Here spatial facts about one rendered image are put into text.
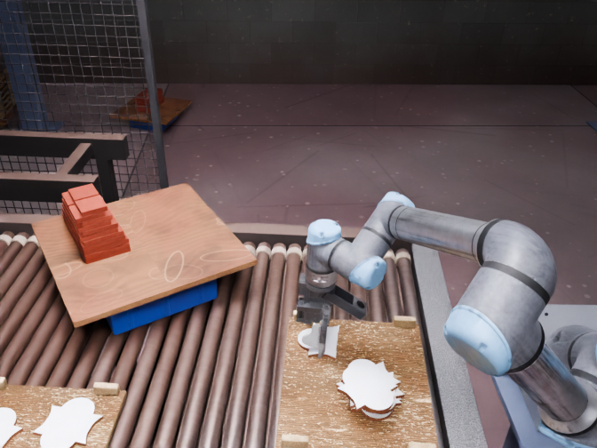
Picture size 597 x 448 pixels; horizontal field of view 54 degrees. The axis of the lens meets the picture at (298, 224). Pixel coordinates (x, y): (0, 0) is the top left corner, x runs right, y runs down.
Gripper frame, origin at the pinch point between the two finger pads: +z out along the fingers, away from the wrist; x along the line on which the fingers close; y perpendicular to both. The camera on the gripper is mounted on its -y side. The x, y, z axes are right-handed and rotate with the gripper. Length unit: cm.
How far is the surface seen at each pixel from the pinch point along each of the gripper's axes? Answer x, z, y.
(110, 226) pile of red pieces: -15, -18, 61
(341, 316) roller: -12.6, 2.3, -3.7
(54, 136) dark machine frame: -86, -6, 115
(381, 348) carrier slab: -0.1, 0.5, -14.7
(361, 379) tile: 16.9, -6.3, -9.6
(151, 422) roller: 28.7, 3.5, 36.2
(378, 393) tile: 20.3, -6.4, -13.7
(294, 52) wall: -440, 64, 68
